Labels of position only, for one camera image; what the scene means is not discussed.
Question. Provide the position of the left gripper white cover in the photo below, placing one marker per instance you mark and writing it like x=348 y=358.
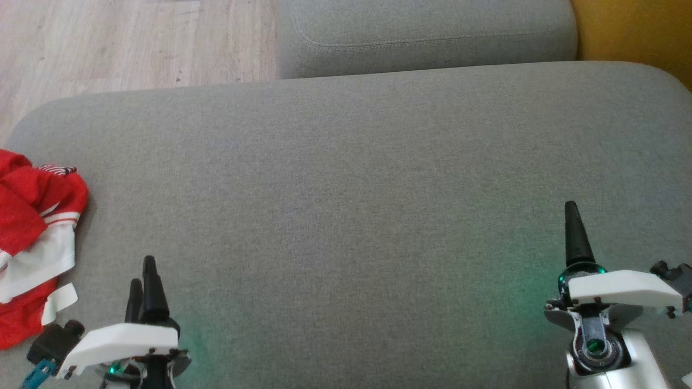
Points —
x=121 y=340

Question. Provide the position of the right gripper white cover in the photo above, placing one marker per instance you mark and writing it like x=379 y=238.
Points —
x=621 y=286

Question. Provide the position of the red and white jersey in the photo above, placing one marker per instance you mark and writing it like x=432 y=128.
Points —
x=32 y=216

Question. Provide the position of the yellow upholstered furniture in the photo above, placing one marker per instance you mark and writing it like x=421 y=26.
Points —
x=638 y=32

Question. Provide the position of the grey fabric sofa seat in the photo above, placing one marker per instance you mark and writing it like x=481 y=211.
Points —
x=346 y=216

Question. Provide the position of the grey sofa cushion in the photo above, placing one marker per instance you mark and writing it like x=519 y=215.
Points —
x=427 y=38

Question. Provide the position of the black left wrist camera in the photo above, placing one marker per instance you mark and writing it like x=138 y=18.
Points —
x=54 y=340

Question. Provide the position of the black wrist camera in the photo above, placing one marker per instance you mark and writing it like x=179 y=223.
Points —
x=676 y=273
x=54 y=340

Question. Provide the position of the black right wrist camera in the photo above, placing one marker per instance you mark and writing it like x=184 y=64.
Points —
x=676 y=273

